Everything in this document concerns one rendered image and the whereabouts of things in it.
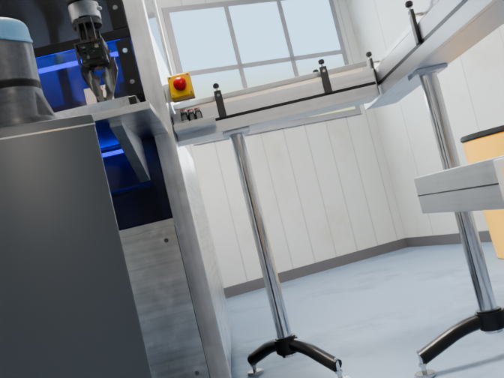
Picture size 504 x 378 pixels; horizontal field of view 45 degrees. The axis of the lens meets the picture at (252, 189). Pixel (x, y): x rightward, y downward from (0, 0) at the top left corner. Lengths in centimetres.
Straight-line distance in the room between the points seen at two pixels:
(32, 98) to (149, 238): 81
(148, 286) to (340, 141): 357
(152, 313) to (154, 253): 18
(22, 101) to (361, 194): 431
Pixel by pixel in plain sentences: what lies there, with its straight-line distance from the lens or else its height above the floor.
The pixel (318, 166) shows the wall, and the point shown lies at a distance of 513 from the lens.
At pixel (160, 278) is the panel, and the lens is 190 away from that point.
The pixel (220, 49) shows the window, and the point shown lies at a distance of 505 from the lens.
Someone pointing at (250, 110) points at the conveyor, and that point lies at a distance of 202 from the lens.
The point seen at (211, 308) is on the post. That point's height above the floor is 31.
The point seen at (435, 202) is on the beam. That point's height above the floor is 46.
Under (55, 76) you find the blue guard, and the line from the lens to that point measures 201.
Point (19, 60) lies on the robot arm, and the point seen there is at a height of 92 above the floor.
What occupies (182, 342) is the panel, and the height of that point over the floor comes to 23.
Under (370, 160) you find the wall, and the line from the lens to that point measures 537.
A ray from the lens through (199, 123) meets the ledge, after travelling 191.
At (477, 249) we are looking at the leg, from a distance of 184.
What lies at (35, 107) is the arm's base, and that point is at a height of 83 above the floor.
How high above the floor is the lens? 54
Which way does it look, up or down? 3 degrees up
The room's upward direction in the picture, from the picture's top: 13 degrees counter-clockwise
